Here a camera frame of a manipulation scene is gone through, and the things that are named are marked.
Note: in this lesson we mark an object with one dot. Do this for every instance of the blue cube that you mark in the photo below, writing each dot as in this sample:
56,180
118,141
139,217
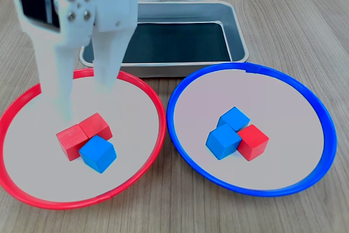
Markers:
222,141
96,154
234,117

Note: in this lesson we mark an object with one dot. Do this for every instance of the red cube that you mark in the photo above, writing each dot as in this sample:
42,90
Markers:
69,140
95,125
252,141

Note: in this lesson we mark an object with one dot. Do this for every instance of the black mat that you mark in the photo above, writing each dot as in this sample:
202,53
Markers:
177,42

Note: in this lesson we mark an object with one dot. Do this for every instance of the red-rimmed white plate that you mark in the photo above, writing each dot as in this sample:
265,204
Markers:
41,162

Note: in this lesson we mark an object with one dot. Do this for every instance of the steel tray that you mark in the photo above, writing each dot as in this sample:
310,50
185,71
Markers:
237,39

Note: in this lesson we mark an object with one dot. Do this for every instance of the blue-rimmed white plate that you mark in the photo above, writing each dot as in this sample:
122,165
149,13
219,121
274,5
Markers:
272,107

